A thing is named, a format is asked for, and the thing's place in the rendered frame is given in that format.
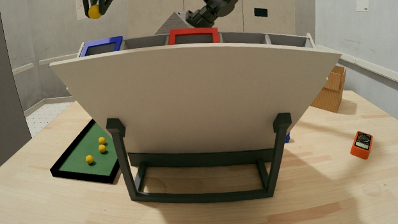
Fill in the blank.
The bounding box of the yellow marble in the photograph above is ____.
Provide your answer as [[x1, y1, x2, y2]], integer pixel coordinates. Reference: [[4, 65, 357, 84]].
[[99, 137, 106, 145], [99, 145, 106, 153], [86, 156, 93, 164], [88, 4, 102, 19]]

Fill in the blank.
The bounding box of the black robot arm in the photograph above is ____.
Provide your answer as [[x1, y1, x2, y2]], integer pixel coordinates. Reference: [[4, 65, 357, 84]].
[[186, 0, 238, 28]]

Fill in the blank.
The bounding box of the white curved cover panel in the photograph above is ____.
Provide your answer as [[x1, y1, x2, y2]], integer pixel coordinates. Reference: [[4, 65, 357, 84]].
[[49, 31, 342, 168]]

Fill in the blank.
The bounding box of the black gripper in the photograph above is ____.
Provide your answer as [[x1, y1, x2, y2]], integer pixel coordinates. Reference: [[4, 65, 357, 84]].
[[83, 0, 113, 19]]

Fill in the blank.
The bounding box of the green tray with black rim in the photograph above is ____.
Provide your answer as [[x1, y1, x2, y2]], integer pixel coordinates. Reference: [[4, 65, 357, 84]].
[[50, 119, 120, 184]]

